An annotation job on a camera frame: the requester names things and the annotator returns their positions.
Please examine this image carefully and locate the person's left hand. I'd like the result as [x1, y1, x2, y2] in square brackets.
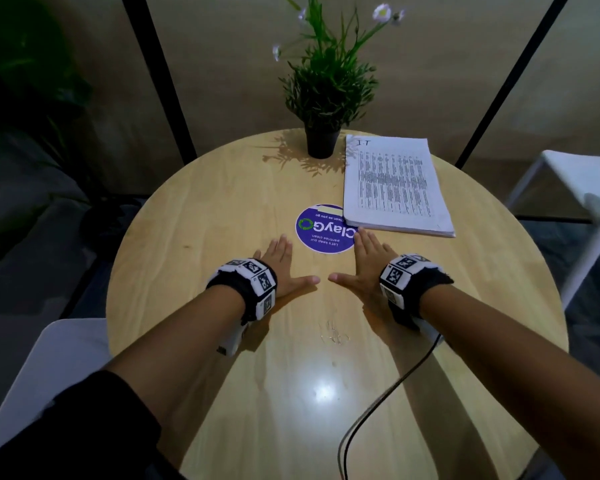
[252, 234, 322, 301]

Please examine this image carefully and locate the person's right hand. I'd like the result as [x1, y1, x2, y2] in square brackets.
[327, 227, 400, 305]

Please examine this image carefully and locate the stack of white printed papers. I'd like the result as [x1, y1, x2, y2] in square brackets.
[342, 133, 457, 239]

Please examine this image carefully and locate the person's left forearm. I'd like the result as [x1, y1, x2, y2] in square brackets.
[105, 284, 247, 425]

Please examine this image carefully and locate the person's right forearm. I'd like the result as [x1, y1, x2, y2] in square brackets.
[419, 284, 600, 480]

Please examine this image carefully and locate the person's black sleeve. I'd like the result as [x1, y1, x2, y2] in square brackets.
[0, 369, 186, 480]

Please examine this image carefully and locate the black right wristband with markers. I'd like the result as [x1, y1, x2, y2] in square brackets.
[378, 253, 455, 331]

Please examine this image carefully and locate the round purple sticker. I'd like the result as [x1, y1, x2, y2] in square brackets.
[295, 203, 359, 255]

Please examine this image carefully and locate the small potted green plant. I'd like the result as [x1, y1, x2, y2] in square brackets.
[271, 0, 407, 161]

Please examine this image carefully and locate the white metal chair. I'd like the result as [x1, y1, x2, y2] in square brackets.
[505, 149, 600, 311]

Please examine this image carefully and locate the large leafy potted plant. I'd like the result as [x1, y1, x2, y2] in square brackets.
[0, 0, 141, 271]

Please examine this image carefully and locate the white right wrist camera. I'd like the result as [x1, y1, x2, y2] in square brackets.
[412, 317, 446, 345]

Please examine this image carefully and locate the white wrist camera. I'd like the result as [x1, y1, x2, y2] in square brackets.
[215, 319, 251, 358]
[412, 317, 446, 345]

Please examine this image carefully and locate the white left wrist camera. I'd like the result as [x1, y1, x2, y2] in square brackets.
[215, 319, 251, 358]

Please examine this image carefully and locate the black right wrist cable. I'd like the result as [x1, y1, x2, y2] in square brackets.
[337, 332, 443, 480]

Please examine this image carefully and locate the black partition frame post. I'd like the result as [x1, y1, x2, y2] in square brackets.
[119, 0, 199, 165]
[453, 0, 573, 171]

